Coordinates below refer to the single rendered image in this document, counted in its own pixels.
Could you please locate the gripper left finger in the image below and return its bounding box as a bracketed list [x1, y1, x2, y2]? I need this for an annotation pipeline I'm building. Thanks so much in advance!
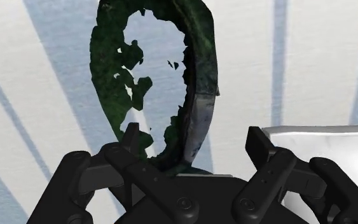
[26, 122, 200, 224]

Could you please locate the white box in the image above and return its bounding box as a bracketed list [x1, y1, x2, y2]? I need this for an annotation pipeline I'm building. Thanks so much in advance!
[261, 123, 358, 224]

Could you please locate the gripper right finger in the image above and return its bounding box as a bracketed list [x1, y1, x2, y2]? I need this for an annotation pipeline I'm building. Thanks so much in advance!
[231, 125, 358, 224]

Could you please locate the dark green ragged ring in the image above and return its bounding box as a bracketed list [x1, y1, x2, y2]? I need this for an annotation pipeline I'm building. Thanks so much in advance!
[89, 0, 221, 177]

